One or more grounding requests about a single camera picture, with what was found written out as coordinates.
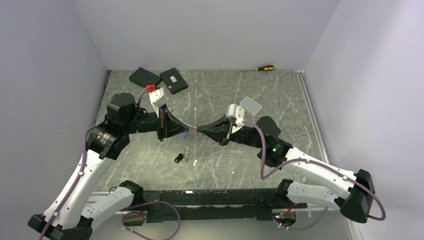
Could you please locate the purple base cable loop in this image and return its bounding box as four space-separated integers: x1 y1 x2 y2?
121 200 182 240

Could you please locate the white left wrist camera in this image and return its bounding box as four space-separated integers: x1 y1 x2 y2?
148 87 172 117

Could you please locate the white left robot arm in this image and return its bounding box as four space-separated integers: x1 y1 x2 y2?
28 89 188 240

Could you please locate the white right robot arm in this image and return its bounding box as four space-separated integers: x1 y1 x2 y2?
196 116 386 224

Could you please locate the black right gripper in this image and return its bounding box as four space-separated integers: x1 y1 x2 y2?
196 115 265 149

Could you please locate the metal arc keyring plate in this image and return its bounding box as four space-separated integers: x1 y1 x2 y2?
183 128 197 163

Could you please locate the clear plastic box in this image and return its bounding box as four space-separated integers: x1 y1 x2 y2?
239 96 262 116

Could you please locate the black box with label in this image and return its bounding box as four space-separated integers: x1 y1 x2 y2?
159 67 189 95

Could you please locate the orange black screwdriver far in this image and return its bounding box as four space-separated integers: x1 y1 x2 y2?
241 65 275 72

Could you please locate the black flat box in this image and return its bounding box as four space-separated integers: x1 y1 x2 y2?
128 67 162 88

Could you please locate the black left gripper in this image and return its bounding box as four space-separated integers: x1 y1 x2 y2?
123 102 189 141

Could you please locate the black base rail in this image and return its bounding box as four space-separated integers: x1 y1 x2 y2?
129 188 307 223

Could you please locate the black key fob with keys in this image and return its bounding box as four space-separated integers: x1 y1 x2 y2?
174 153 185 164

